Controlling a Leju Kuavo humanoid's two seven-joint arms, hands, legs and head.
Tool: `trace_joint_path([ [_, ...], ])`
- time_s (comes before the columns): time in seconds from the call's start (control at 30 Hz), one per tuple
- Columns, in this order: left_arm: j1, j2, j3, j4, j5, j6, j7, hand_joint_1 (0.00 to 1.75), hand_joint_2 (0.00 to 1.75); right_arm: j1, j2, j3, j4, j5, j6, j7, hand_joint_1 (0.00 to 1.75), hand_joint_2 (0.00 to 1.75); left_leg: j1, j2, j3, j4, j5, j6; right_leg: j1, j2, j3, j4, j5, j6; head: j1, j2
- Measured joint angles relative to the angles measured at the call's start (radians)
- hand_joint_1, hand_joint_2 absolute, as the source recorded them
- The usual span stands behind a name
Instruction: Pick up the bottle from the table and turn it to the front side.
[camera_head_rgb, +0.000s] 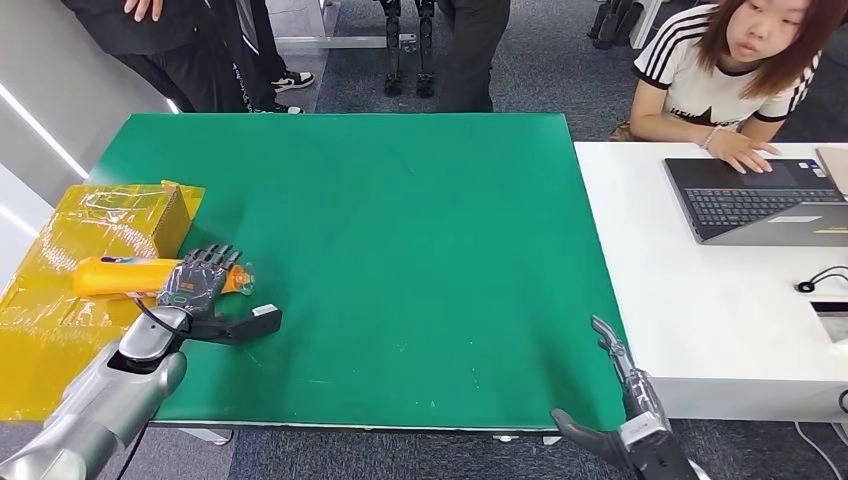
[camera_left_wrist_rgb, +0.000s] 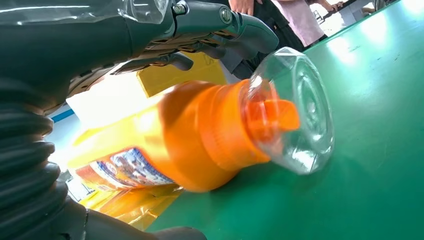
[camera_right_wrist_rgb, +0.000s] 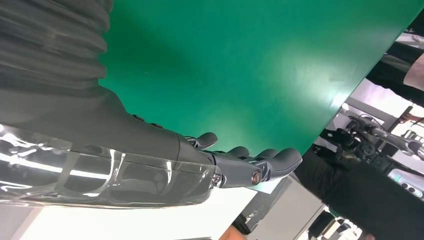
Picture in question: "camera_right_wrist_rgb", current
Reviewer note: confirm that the white desk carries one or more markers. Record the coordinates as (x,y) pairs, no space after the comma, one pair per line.
(132,225)

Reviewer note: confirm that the grey smartphone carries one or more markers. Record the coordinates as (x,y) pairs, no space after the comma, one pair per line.
(407,185)

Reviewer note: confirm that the person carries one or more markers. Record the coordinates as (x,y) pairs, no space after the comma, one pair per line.
(387,73)
(232,234)
(364,205)

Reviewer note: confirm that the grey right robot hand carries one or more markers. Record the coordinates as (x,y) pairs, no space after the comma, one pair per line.
(99,155)

